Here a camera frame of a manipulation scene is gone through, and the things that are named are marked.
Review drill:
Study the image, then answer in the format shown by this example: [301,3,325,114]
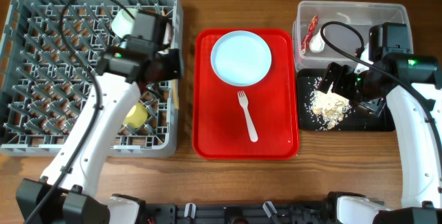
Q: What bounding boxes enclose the rice and food scraps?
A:
[303,77,353,131]

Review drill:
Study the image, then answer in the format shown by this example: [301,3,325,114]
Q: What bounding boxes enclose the white napkin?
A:
[309,31,325,53]

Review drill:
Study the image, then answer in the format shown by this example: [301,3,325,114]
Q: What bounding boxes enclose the yellow plastic cup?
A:
[123,102,148,129]

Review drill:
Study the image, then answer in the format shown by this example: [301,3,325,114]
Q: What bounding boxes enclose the green bowl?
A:
[110,10,134,38]

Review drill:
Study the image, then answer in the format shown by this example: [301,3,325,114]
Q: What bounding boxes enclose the red sauce packet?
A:
[300,15,318,55]

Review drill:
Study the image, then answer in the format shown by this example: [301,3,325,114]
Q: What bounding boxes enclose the light blue plate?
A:
[210,30,272,87]

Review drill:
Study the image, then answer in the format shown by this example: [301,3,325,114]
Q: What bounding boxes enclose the white plastic fork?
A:
[238,91,258,142]

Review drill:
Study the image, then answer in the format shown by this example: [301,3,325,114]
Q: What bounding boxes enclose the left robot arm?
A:
[16,11,184,223]

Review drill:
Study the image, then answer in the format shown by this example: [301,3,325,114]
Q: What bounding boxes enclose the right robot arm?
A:
[318,22,441,223]

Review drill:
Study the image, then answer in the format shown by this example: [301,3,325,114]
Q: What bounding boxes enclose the black waste tray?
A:
[296,68,395,132]

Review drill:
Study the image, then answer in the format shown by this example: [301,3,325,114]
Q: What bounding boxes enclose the grey dishwasher rack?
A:
[1,0,184,157]

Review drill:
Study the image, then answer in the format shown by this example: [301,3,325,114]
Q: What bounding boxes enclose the clear plastic bin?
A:
[292,1,410,71]

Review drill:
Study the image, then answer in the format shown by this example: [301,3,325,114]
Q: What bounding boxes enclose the red plastic tray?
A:
[193,28,300,160]

